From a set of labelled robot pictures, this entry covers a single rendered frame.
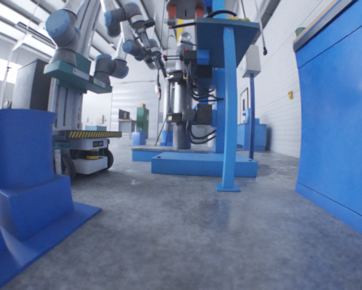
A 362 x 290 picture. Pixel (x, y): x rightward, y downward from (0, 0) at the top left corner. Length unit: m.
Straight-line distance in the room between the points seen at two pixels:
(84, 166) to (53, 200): 0.53
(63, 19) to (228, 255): 1.20
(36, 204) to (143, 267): 0.35
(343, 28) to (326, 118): 0.43
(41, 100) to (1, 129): 0.87
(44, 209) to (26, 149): 0.19
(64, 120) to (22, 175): 0.91
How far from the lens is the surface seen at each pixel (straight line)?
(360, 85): 0.76
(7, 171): 0.55
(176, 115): 1.74
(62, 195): 0.64
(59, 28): 1.02
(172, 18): 2.46
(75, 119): 1.43
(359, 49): 0.80
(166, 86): 3.36
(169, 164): 1.28
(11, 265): 0.50
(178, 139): 1.86
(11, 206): 0.52
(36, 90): 1.37
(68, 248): 0.52
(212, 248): 0.50
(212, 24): 1.16
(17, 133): 0.54
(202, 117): 1.59
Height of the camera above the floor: 0.31
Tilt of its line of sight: 4 degrees down
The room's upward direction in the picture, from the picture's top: 2 degrees clockwise
